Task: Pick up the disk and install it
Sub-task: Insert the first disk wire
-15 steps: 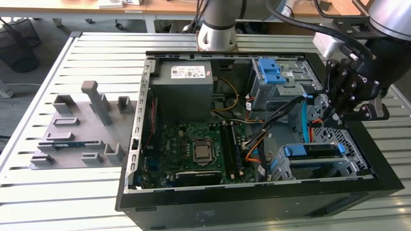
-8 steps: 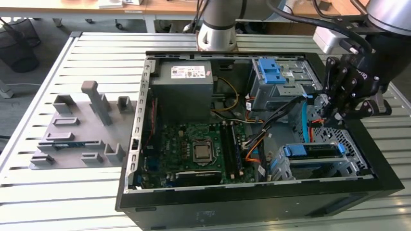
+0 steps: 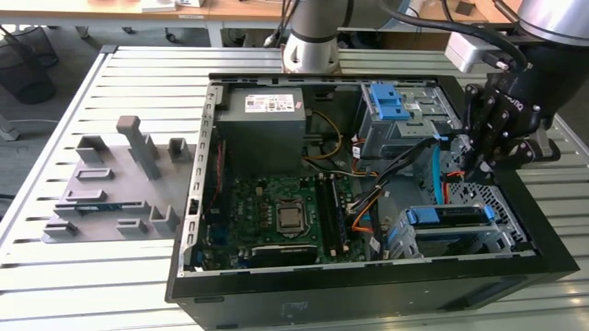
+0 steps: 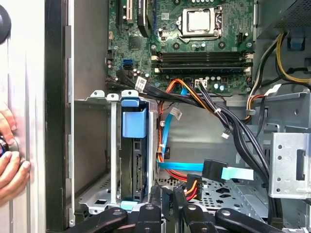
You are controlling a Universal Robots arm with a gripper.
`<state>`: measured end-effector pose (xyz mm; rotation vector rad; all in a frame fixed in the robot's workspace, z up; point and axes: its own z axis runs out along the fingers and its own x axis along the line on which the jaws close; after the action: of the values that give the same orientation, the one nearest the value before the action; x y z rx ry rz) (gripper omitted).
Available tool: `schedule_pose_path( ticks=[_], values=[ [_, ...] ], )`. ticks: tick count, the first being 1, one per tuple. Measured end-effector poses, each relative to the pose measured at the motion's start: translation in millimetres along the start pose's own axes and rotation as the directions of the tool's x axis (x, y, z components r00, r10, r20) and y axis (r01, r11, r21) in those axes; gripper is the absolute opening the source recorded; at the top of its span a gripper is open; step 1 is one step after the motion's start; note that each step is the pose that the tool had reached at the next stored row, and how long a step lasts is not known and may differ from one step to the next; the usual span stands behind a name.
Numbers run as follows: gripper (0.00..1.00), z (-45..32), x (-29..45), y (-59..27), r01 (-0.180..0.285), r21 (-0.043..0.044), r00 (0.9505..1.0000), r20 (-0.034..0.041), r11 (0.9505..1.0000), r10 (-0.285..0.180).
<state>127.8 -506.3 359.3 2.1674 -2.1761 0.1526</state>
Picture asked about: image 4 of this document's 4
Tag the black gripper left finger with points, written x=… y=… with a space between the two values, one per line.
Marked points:
x=148 y=218

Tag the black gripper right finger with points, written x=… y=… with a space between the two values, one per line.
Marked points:
x=196 y=218

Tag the hard disk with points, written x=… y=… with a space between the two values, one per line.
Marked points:
x=133 y=121

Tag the metal disk bay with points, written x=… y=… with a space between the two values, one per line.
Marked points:
x=113 y=145

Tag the person's hand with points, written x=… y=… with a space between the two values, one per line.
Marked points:
x=12 y=174

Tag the grey metal drive cage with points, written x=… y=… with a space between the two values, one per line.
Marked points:
x=286 y=165

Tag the black PC case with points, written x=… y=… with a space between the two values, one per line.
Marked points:
x=54 y=121

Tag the installed RAM stick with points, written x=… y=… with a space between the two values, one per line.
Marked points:
x=201 y=70

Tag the green motherboard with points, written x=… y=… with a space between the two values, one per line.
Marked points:
x=145 y=36

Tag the silver CPU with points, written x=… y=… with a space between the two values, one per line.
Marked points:
x=198 y=20

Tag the grey power supply unit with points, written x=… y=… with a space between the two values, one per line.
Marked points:
x=272 y=14

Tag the black round dome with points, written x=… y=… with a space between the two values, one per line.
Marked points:
x=4 y=24

